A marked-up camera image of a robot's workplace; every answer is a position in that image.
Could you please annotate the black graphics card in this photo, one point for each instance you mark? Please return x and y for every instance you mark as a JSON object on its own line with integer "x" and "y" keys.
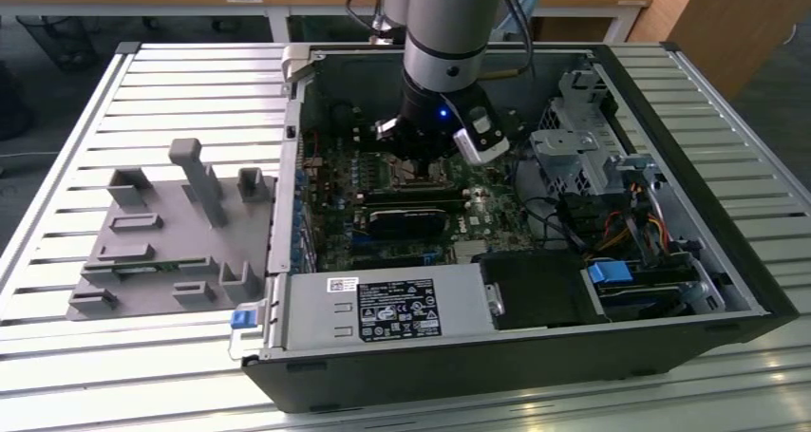
{"x": 405, "y": 223}

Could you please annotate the CPU socket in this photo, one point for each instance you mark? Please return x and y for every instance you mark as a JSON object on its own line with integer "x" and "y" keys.
{"x": 397, "y": 181}

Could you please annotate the silver power supply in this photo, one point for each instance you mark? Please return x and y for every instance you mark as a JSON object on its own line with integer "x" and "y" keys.
{"x": 316, "y": 318}

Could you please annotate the silver chipset heatsink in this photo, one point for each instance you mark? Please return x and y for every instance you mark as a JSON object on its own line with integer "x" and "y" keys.
{"x": 474, "y": 251}

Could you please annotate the silver drive cage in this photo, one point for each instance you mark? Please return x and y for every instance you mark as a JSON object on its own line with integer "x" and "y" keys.
{"x": 564, "y": 142}

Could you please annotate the RAM slot white clips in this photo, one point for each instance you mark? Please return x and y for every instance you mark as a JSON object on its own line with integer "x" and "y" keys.
{"x": 412, "y": 196}

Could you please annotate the black plastic shroud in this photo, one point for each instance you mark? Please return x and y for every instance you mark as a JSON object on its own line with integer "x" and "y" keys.
{"x": 538, "y": 289}

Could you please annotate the grey parts rack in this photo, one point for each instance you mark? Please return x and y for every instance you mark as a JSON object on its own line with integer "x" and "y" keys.
{"x": 164, "y": 223}

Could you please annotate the small silver wrist camera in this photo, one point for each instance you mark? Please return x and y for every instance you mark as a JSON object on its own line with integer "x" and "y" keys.
{"x": 386, "y": 129}

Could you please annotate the RAM slot black clips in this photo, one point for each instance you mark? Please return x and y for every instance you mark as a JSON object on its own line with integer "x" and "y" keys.
{"x": 412, "y": 200}
{"x": 412, "y": 193}

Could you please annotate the black PC case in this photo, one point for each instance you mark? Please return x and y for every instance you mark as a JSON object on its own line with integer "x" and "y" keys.
{"x": 442, "y": 380}

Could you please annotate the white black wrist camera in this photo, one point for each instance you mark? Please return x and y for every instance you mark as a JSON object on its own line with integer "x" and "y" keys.
{"x": 481, "y": 133}

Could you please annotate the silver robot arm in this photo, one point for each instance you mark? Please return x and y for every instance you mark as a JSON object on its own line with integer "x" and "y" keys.
{"x": 442, "y": 47}

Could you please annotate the green motherboard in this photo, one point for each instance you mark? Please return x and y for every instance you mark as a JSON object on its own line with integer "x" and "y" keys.
{"x": 500, "y": 199}

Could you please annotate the wooden cabinet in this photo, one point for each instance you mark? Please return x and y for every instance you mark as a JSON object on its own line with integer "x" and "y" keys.
{"x": 728, "y": 24}

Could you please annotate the blue case latch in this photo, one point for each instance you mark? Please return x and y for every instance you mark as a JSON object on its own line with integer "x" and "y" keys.
{"x": 242, "y": 320}

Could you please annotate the blue plastic tab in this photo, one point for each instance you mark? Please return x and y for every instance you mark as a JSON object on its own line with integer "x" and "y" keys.
{"x": 608, "y": 273}

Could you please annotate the green RAM stick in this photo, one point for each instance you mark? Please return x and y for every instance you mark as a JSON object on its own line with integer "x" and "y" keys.
{"x": 158, "y": 266}

